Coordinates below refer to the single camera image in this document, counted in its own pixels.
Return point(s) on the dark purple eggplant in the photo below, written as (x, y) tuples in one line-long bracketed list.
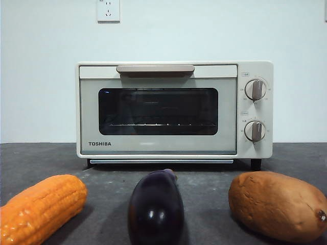
[(155, 206)]

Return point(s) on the black oven foot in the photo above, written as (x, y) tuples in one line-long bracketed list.
[(255, 164)]

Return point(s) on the cream Toshiba toaster oven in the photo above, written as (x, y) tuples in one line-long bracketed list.
[(255, 69)]

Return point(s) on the metal crumb tray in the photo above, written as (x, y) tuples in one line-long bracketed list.
[(161, 161)]

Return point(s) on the small timer knob with beige grip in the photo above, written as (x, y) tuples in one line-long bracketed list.
[(255, 130)]

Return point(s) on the large temperature knob with beige grip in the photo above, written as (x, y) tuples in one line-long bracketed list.
[(256, 89)]

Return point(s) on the brown sweet potato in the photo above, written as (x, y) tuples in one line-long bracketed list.
[(276, 204)]

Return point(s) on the orange corn cob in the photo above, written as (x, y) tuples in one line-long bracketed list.
[(43, 206)]

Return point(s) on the white wall socket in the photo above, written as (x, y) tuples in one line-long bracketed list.
[(108, 15)]

